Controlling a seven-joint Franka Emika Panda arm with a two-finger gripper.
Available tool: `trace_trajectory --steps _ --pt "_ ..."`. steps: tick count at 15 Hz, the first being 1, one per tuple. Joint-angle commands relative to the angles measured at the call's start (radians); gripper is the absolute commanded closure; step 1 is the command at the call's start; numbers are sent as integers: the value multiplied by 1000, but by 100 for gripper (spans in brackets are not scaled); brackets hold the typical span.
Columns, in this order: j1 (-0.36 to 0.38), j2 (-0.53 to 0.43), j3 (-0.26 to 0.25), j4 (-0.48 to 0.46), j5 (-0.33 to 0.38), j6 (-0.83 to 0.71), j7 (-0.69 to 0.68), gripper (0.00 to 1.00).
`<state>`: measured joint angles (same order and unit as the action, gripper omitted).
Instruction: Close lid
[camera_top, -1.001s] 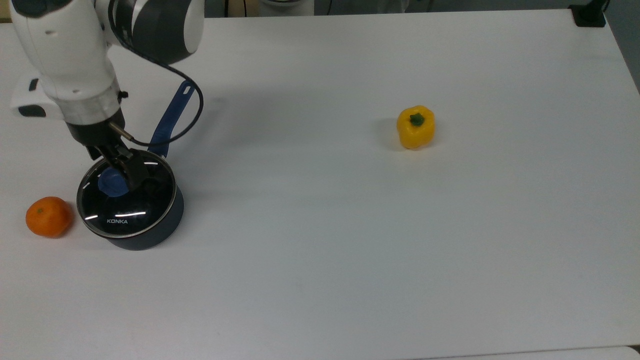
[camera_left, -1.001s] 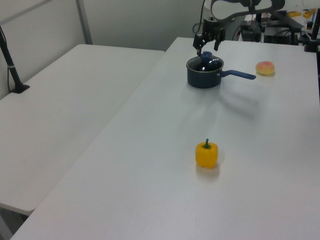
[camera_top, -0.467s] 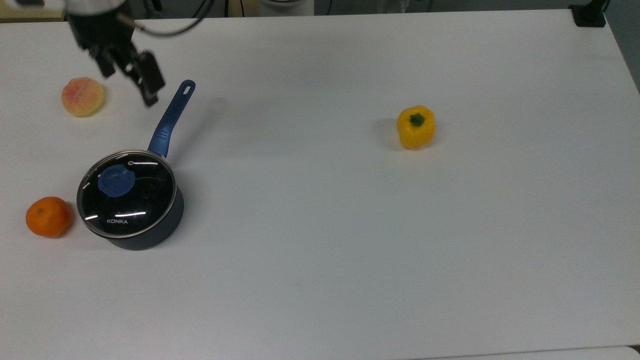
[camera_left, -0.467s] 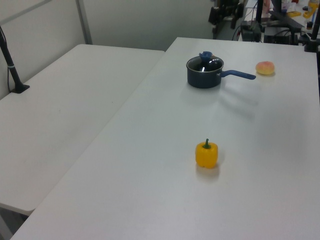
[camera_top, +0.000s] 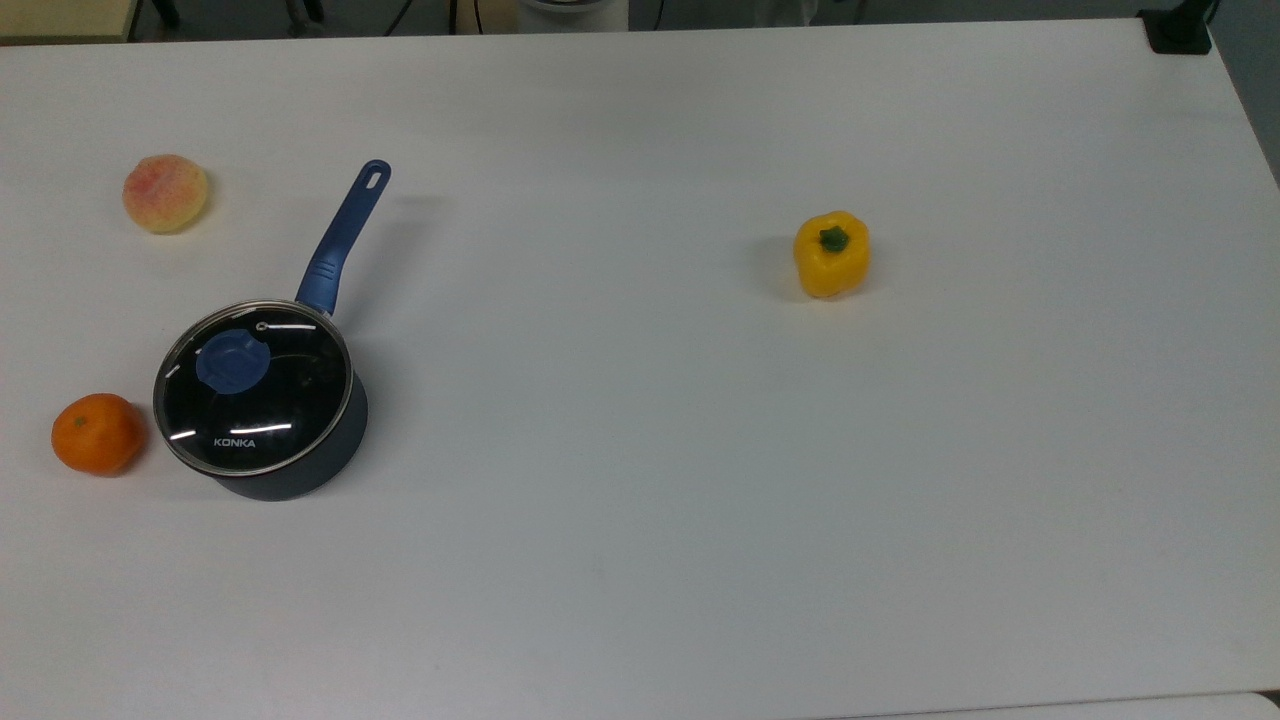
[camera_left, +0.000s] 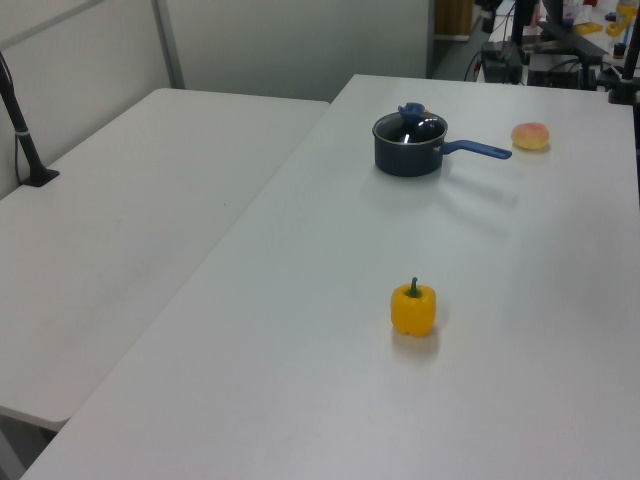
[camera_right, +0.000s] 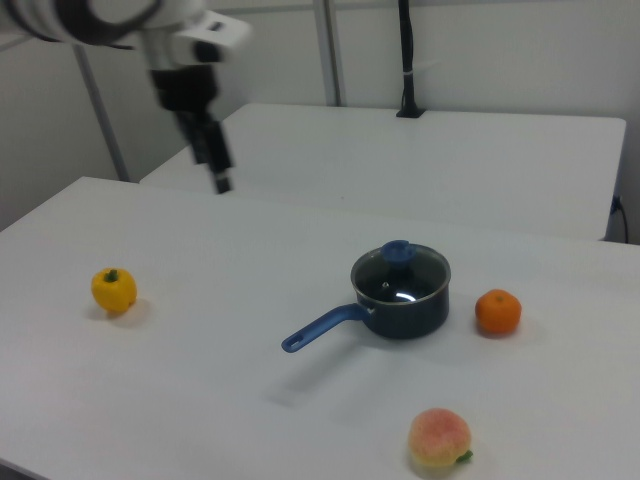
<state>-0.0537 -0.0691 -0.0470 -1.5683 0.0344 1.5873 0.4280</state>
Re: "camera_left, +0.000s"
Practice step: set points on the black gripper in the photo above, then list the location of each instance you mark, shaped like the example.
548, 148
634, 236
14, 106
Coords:
487, 5

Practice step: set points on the glass lid with blue knob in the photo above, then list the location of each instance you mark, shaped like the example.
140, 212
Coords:
411, 111

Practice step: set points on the black vertical pole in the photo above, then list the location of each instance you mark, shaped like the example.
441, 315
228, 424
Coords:
520, 20

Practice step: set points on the wooden panel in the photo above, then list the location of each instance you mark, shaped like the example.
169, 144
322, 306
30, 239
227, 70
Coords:
452, 17

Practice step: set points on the black angled shelf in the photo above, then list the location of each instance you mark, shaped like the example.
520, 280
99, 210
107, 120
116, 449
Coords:
572, 40

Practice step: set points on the peach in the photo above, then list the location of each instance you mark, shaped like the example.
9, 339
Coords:
530, 136

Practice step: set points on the yellow plastic object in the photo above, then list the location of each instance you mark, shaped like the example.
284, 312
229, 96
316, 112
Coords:
619, 22

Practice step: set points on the dark blue saucepan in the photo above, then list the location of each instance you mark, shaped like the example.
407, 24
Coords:
405, 160

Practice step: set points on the yellow bell pepper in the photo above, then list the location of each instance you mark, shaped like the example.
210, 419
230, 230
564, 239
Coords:
412, 312

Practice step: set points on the white side table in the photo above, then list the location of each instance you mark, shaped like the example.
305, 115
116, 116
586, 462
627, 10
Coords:
125, 225

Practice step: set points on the black camera stand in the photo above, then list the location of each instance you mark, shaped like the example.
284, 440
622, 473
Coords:
622, 90
25, 145

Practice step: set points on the grey metal partition post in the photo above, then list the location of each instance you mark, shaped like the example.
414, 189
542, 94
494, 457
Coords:
170, 50

